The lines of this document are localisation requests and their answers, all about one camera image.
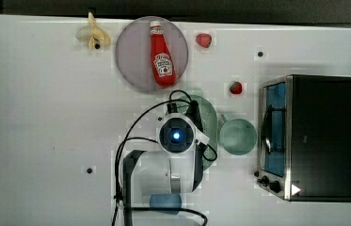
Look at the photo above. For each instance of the green cup with handle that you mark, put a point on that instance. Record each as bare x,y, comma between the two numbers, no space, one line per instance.
237,136

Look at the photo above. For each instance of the red ketchup bottle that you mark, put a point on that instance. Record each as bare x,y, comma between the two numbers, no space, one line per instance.
162,64

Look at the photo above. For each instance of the black toaster oven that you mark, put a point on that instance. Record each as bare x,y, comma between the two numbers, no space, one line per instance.
304,143

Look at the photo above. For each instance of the red strawberry toy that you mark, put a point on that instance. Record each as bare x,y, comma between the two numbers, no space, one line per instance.
204,40

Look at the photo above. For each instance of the grey round plate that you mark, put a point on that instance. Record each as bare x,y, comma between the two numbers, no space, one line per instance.
133,52

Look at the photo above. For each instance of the peeled banana toy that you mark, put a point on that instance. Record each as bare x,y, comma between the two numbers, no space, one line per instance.
93,35

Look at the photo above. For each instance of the red strawberry with leaves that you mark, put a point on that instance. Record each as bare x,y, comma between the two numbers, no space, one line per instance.
236,88

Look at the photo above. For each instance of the blue bowl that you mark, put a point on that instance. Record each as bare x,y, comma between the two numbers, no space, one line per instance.
166,203

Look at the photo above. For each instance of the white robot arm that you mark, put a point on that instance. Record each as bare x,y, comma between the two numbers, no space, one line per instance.
153,181

